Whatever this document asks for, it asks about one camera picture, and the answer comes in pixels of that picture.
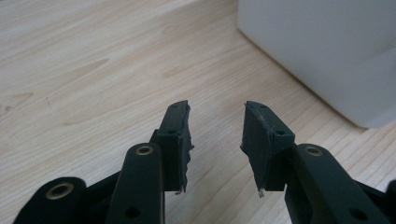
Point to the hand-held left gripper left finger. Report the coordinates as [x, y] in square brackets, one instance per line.
[174, 149]

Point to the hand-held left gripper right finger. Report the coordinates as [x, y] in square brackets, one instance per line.
[264, 146]

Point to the white plastic storage box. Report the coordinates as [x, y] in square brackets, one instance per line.
[317, 53]

